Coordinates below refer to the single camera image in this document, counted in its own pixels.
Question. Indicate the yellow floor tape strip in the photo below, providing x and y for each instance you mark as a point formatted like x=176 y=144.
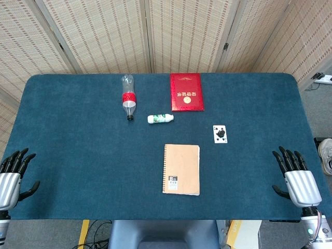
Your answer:
x=84 y=232

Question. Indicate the white power strip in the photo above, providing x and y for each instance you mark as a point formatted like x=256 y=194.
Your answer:
x=324 y=78

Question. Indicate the small white green milk bottle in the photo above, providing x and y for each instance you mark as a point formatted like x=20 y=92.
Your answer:
x=159 y=118

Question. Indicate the kraft cover spiral notebook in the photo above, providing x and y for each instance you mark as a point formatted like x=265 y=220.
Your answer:
x=182 y=169

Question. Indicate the empty clear cola bottle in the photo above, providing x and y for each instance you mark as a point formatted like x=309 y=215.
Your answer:
x=129 y=97

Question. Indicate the red certificate folder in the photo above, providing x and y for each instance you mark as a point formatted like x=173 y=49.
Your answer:
x=186 y=92

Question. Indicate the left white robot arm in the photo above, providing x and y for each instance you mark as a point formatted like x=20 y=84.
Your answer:
x=4 y=228

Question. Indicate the blue fabric table mat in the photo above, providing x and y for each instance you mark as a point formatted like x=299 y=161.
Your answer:
x=90 y=155

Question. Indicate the yellow cardboard box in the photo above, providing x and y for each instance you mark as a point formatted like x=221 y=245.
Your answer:
x=243 y=233

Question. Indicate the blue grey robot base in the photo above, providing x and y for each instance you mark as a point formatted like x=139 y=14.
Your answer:
x=155 y=233

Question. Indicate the ace of spades card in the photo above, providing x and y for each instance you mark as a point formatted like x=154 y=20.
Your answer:
x=220 y=134

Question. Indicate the woven bamboo folding screen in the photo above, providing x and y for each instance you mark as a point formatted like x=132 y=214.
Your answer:
x=109 y=33

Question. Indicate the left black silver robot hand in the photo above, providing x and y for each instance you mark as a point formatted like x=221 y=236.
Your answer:
x=9 y=184

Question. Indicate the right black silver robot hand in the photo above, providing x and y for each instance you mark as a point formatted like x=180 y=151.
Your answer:
x=302 y=185

